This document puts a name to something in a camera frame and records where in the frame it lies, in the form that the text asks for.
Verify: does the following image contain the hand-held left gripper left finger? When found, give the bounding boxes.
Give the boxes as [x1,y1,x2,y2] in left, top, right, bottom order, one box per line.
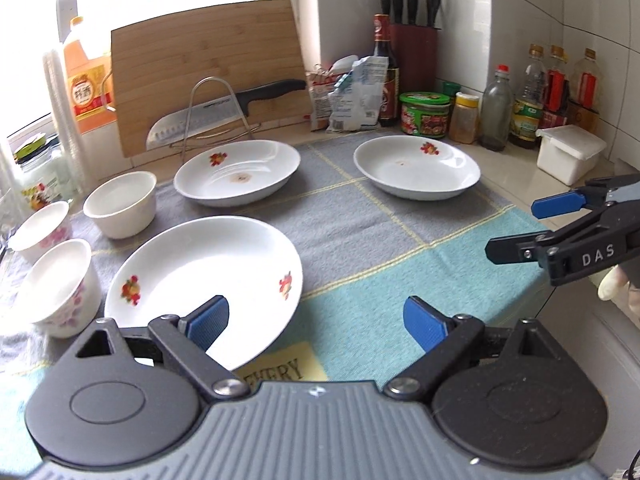
[75,296,251,403]

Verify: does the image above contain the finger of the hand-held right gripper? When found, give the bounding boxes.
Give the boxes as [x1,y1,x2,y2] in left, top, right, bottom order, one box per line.
[486,200,626,265]
[531,174,640,219]

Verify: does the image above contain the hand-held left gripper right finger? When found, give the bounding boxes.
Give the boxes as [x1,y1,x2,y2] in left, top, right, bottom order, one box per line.
[382,296,561,403]

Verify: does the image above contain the white plate two fruit prints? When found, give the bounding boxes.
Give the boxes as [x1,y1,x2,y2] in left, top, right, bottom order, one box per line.
[104,216,303,371]

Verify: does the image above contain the white plate small brown stain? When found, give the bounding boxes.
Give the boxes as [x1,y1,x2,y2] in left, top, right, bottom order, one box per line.
[354,136,482,201]

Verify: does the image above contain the plain white bowl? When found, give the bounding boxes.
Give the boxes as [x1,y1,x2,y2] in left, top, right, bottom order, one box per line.
[83,171,158,239]

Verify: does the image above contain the white bowl pink flower print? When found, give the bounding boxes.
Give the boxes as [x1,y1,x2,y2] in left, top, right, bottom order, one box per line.
[9,201,73,266]
[15,239,104,339]

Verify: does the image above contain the white plate large brown stain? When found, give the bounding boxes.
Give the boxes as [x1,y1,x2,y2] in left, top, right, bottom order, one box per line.
[173,140,301,207]

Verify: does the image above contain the person's right hand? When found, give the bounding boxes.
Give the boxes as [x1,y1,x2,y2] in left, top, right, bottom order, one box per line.
[598,267,640,331]

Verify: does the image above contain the white plastic lidded container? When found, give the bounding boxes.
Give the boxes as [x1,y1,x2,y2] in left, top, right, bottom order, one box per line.
[536,125,608,186]

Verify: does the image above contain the green yellow label oil bottle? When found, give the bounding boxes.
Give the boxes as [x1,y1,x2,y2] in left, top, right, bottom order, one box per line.
[511,45,546,150]

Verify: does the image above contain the red capped glass bottle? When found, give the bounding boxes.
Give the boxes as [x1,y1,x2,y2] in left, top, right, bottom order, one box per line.
[480,65,514,152]

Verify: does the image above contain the checked grey teal table cloth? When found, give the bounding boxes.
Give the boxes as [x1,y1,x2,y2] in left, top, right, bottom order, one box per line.
[0,130,551,461]

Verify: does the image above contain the red label oil bottle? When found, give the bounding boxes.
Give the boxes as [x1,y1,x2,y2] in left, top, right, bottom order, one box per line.
[569,49,601,133]
[542,45,571,128]

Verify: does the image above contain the yellow lidded spice jar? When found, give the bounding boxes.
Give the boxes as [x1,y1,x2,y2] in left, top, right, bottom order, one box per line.
[449,92,481,145]

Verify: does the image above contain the green lidded sauce jar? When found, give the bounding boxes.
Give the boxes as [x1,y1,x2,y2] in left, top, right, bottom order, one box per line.
[398,91,452,139]

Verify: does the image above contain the dark red knife block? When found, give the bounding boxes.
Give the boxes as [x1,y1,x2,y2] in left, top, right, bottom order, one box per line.
[389,22,442,96]

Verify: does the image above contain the white blue snack bag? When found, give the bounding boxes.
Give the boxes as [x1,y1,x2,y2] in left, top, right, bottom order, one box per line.
[327,57,391,133]

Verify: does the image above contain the glass jar with dark lid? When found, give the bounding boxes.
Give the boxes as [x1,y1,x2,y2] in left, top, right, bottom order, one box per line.
[14,132,76,211]

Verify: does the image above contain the dark soy sauce bottle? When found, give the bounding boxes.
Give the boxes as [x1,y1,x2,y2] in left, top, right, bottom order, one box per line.
[372,14,401,128]

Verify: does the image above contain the red white snack bag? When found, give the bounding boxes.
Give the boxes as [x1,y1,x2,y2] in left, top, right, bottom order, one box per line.
[306,69,346,132]

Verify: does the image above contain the stack of clear plastic cups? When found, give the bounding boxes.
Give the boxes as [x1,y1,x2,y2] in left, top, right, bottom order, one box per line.
[42,49,83,196]

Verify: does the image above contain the orange cooking wine jug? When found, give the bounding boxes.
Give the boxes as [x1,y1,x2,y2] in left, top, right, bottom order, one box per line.
[62,16,118,136]

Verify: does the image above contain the bamboo cutting board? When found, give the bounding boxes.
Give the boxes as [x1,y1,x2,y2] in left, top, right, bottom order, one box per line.
[110,0,313,158]

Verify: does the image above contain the metal wire rack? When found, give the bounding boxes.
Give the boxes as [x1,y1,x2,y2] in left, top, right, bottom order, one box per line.
[170,76,262,150]

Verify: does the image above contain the black handled kitchen knife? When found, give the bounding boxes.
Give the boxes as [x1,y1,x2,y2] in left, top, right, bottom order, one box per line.
[146,78,307,151]

